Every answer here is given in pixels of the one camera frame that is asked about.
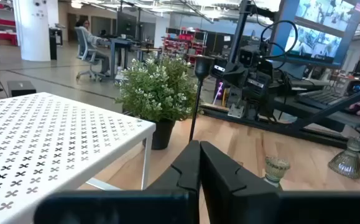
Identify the black cabinet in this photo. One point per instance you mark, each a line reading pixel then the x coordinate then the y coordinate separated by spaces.
pixel 53 46

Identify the person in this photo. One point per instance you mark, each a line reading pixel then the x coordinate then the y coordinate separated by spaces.
pixel 89 39

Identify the black desk monitor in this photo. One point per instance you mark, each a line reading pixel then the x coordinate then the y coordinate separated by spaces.
pixel 127 25

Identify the clear ribbed glass candle holder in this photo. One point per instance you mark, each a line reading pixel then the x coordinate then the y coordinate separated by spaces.
pixel 347 163
pixel 275 168

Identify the red parts storage rack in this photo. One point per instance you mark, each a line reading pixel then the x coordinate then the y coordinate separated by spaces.
pixel 184 37

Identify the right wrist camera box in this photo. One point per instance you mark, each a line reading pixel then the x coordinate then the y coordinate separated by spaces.
pixel 246 57

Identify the black computer keyboard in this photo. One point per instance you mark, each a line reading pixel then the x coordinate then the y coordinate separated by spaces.
pixel 319 98

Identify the black box on floor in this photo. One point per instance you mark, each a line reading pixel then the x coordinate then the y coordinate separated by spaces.
pixel 21 88

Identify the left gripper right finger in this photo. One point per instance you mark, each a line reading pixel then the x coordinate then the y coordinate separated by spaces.
pixel 229 193

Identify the green potted plant black pot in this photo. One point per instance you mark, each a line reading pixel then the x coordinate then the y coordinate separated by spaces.
pixel 158 90

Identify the black metal candlestick holder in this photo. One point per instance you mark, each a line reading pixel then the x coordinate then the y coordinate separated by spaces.
pixel 202 67

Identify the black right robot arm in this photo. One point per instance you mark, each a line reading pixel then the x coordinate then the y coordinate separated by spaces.
pixel 257 104

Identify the white perforated metal shelf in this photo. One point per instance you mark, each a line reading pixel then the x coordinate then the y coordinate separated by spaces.
pixel 43 140

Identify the black rig post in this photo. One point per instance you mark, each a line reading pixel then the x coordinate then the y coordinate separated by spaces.
pixel 240 28

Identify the large wall display screen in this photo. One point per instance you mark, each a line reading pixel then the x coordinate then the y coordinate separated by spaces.
pixel 313 43
pixel 329 12

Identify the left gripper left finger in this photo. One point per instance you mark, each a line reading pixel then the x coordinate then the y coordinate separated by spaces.
pixel 182 168

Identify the white round pillar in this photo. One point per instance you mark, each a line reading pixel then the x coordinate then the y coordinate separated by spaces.
pixel 32 31

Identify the dark office desk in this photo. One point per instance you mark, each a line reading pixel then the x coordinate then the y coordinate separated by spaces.
pixel 117 43

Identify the grey office chair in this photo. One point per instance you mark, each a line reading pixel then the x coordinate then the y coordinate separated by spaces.
pixel 81 51

